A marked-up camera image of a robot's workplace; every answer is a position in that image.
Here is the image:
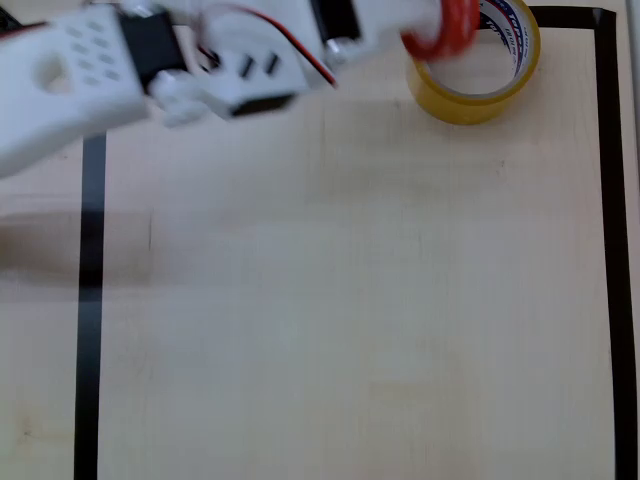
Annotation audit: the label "small red tape roll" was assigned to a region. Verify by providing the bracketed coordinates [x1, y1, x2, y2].
[398, 0, 482, 64]

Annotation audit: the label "big yellow tape roll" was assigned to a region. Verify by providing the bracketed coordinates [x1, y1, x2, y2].
[405, 0, 542, 127]

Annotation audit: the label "red and white servo wires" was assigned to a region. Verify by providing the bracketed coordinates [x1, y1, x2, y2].
[197, 2, 340, 90]

